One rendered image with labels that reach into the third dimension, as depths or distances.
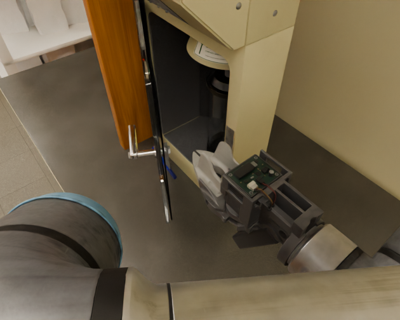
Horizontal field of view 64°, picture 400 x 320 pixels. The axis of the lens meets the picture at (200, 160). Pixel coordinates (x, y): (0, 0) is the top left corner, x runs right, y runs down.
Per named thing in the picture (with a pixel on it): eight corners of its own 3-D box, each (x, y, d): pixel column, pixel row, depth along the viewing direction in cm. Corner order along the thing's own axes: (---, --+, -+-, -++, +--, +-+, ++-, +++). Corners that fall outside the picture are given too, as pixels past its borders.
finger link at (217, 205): (216, 167, 48) (258, 205, 43) (215, 174, 49) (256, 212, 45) (191, 183, 46) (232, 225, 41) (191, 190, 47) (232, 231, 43)
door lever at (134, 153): (153, 128, 69) (152, 119, 67) (157, 160, 63) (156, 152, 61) (127, 131, 68) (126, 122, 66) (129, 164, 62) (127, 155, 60)
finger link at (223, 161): (210, 121, 48) (254, 156, 44) (209, 148, 53) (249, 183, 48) (194, 130, 47) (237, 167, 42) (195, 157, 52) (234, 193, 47)
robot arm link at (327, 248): (343, 265, 41) (303, 307, 37) (314, 239, 43) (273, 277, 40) (366, 235, 35) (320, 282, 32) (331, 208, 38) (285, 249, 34)
